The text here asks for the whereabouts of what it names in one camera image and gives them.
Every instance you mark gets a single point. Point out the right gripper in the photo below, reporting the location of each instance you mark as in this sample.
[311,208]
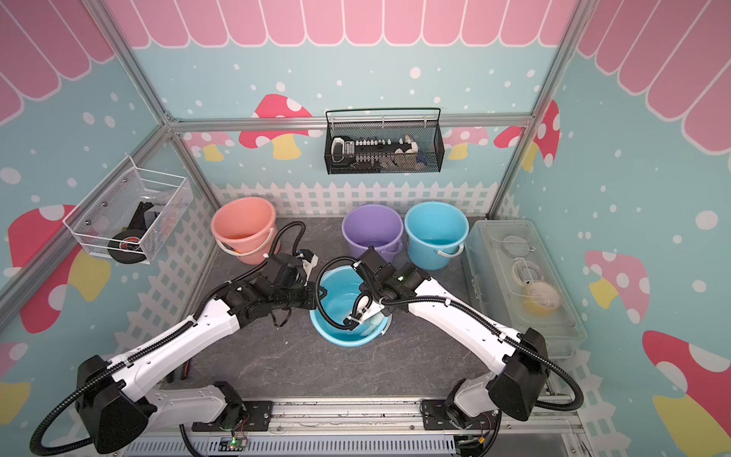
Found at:
[384,309]

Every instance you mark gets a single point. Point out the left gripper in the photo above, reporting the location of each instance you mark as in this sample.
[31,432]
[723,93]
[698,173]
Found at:
[313,297]

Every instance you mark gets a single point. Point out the teal bucket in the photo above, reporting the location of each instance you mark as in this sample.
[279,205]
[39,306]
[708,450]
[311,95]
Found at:
[437,232]
[343,286]

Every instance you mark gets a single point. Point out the purple bucket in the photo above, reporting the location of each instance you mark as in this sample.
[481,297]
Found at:
[376,226]

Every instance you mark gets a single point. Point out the pink bucket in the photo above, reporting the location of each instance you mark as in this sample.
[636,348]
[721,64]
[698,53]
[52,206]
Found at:
[245,229]

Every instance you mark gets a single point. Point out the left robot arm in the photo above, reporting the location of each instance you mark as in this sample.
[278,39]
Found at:
[119,399]

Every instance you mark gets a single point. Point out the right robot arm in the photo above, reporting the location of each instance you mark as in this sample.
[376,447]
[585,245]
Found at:
[520,376]

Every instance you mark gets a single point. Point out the clear plastic storage box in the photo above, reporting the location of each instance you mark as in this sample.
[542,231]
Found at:
[512,280]

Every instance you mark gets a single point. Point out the white power strip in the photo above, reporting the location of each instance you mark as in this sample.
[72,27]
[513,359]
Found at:
[373,153]

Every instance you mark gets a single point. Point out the black tape dispenser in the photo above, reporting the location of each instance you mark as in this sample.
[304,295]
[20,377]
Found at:
[126,247]

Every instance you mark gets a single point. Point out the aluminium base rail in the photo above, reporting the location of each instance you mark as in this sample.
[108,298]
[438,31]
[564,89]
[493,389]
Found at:
[376,426]

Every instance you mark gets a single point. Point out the red handled pliers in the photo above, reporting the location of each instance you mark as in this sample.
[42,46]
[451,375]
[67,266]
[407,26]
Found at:
[185,370]

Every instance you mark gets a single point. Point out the black wire wall basket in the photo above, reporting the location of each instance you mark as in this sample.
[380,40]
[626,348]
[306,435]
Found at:
[422,125]

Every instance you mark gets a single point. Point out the white wire wall basket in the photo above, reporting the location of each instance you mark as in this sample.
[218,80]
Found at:
[108,209]

